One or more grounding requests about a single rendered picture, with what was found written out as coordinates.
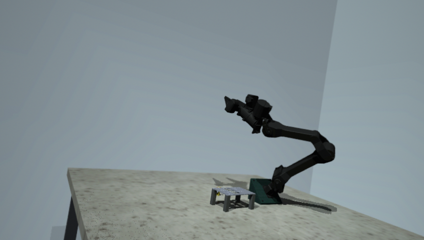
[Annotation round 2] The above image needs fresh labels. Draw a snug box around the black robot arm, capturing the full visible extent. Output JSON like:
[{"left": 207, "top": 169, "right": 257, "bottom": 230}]
[{"left": 244, "top": 94, "right": 335, "bottom": 198}]

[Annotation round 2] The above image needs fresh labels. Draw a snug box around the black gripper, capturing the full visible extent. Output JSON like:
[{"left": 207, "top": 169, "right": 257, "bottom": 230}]
[{"left": 224, "top": 96, "right": 253, "bottom": 122}]

